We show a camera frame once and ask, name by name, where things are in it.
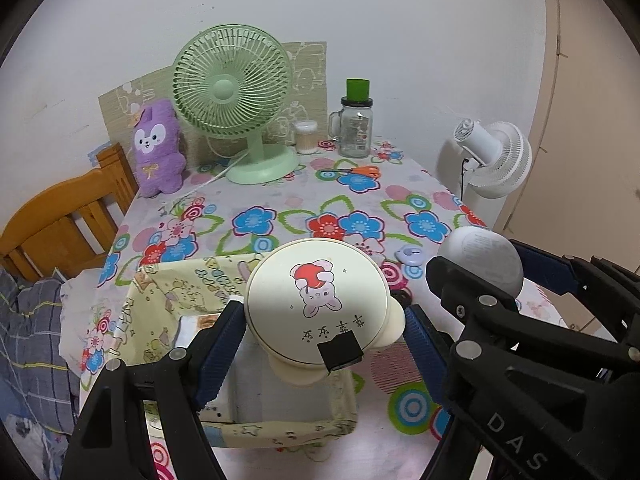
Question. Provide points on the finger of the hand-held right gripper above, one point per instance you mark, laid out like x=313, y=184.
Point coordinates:
x=547, y=270
x=445, y=280

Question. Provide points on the cream bear-shaped compact case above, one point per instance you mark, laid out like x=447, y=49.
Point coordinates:
x=310, y=300

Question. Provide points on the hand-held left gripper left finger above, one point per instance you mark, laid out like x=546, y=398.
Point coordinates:
x=220, y=355

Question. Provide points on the white bed cloth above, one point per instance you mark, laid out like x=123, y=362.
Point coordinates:
x=80, y=305

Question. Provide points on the floral tablecloth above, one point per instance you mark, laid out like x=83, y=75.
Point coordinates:
x=300, y=210

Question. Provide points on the purple plush toy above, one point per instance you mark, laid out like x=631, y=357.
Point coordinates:
x=157, y=150

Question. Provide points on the glass mug jar green lid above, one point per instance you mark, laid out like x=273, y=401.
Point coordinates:
x=355, y=130

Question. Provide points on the black round cap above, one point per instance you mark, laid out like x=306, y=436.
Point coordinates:
x=401, y=296

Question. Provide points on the beige patterned wall sheet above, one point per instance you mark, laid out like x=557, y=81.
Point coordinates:
x=125, y=105

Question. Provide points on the plaid blue-grey blanket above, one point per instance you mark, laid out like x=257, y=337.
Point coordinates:
x=30, y=345

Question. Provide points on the white power strip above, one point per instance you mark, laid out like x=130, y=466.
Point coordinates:
x=197, y=323

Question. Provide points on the yellow fabric storage box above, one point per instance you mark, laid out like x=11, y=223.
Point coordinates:
x=165, y=305

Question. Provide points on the lilac round clip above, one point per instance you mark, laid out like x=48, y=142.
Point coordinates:
x=410, y=256

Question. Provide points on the green desk fan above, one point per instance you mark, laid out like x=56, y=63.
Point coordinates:
x=230, y=85

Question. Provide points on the blue patterned paper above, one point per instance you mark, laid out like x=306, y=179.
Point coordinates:
x=97, y=152

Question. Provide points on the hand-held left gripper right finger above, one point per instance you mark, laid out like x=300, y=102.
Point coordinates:
x=422, y=355

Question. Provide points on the white patterned cloth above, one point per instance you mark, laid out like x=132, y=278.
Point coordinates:
x=25, y=435

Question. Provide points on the wooden bed headboard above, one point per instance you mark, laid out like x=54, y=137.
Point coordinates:
x=50, y=225

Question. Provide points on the beige wardrobe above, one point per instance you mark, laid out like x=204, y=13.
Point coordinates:
x=590, y=135

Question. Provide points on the cotton swab container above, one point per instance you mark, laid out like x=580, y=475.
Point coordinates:
x=305, y=137

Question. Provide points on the white circulation fan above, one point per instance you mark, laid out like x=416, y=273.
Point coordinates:
x=500, y=160

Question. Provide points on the white round gadget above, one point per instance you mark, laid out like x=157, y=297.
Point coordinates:
x=480, y=252

